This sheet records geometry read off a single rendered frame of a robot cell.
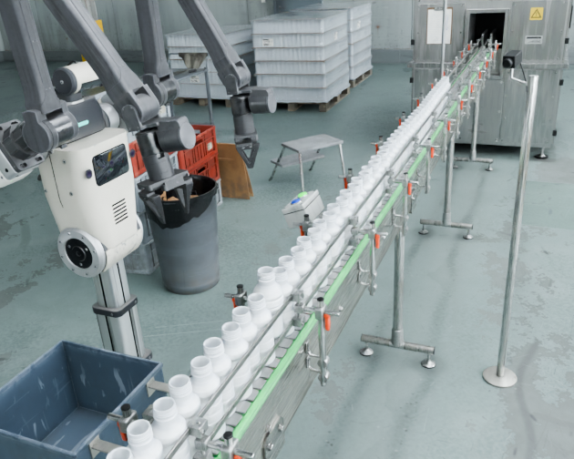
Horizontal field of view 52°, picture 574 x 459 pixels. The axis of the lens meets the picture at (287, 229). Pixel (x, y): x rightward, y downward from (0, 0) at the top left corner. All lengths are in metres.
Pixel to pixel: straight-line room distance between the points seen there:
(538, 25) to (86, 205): 4.74
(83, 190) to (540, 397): 2.13
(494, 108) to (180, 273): 3.53
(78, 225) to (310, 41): 6.38
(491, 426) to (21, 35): 2.24
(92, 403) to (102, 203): 0.54
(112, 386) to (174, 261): 1.99
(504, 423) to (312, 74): 5.93
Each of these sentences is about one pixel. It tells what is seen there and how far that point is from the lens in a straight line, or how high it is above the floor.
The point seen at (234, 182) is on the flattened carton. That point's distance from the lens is 5.02.
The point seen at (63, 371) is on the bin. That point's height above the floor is 0.87.
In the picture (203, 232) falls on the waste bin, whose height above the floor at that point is 0.40.
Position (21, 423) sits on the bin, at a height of 0.83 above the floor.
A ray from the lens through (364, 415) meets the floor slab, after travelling 2.71.
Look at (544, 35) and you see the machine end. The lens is 5.82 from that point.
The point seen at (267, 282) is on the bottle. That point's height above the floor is 1.18.
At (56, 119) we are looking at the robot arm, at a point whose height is 1.51.
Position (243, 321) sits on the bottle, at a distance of 1.22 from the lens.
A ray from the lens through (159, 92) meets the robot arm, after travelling 1.77.
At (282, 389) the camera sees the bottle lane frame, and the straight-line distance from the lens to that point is 1.37.
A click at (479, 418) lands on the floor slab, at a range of 2.76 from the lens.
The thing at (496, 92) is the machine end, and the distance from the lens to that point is 5.91.
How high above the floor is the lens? 1.81
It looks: 24 degrees down
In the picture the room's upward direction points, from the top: 4 degrees counter-clockwise
